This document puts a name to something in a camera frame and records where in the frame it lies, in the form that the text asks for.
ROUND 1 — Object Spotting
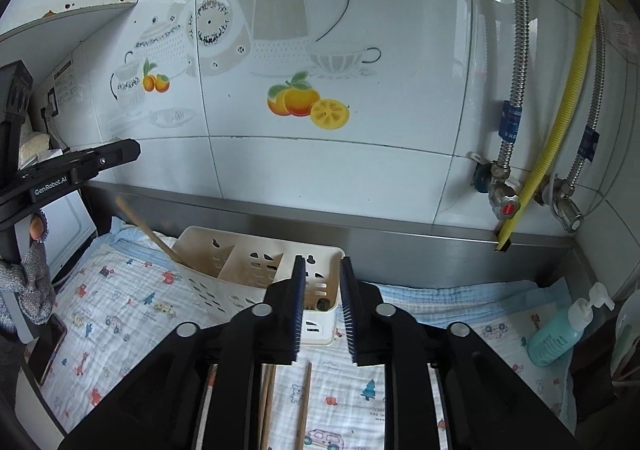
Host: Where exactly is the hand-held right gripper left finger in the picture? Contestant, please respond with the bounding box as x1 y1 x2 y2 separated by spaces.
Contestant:
57 255 307 450

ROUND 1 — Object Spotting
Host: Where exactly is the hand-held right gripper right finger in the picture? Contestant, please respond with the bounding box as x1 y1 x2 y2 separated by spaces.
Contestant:
339 256 583 450

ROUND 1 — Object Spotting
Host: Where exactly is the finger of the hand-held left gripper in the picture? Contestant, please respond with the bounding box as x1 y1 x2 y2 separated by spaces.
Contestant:
67 138 141 181

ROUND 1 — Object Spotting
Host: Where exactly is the white plastic utensil caddy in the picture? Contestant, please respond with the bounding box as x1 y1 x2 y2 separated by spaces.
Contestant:
172 225 346 347

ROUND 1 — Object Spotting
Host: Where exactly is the person's left hand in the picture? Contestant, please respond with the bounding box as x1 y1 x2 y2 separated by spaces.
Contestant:
0 210 56 331

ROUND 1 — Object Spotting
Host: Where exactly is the cream cloth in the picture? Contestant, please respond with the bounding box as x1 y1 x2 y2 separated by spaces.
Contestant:
20 129 65 166

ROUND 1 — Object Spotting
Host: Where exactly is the wooden chopstick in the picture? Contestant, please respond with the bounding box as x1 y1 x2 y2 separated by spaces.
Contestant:
294 362 313 450
115 196 187 265

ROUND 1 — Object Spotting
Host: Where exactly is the white appliance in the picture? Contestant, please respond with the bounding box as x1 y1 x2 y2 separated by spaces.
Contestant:
15 187 98 288

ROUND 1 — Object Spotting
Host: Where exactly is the stainless steel counter rim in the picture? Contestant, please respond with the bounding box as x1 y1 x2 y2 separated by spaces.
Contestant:
85 180 576 281

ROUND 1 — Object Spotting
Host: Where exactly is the light blue folded cloth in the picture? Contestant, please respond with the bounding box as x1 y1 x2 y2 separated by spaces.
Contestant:
370 278 573 331

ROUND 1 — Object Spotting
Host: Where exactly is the printed cartoon blanket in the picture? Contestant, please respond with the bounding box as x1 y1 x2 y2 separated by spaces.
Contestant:
37 217 576 450

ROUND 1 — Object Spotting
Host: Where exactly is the dark smartphone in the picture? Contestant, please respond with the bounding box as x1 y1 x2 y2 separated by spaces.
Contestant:
30 315 67 385

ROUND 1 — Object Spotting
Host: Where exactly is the white soap pump bottle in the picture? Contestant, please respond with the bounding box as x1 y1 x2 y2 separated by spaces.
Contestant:
527 281 615 367

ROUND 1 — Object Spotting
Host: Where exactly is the plain steel valve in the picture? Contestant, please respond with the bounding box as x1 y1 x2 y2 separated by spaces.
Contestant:
537 175 583 233

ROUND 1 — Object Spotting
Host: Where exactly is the black power cable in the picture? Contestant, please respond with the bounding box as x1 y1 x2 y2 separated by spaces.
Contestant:
41 90 71 153

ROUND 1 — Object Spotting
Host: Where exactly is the red handle steel valve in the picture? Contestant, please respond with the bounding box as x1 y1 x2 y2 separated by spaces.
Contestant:
472 152 523 221

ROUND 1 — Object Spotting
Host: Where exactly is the long braided steel hose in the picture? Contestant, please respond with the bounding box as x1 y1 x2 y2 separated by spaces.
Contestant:
492 0 528 181

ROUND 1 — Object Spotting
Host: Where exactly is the short braided steel hose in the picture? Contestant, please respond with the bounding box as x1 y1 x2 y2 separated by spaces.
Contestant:
565 20 608 191

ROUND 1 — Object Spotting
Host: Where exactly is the yellow gas hose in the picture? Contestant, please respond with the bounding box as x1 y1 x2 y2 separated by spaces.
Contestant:
495 0 603 251

